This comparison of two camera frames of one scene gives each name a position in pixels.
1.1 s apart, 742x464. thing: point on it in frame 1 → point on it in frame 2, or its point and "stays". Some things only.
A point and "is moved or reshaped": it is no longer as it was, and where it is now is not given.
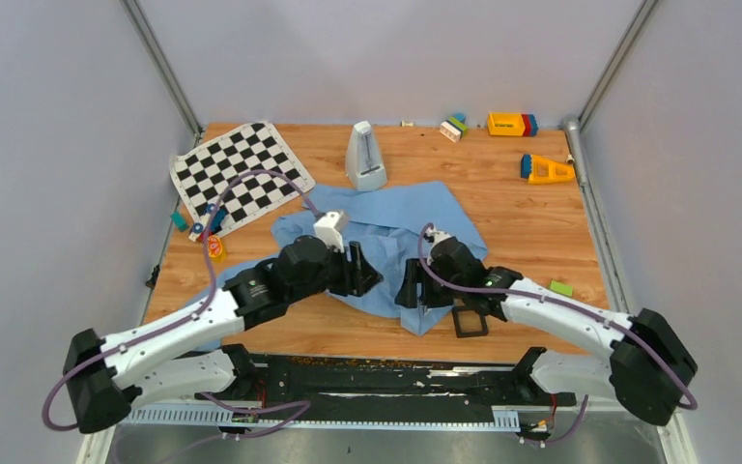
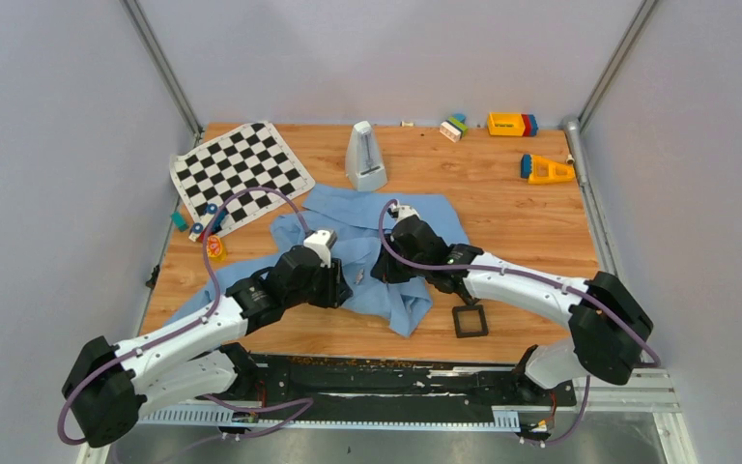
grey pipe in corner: (573, 126) stays
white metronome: (365, 167) stays
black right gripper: (414, 274) → (384, 271)
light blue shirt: (409, 246) is moved or reshaped
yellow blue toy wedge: (539, 170) stays
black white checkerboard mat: (202, 170) stays
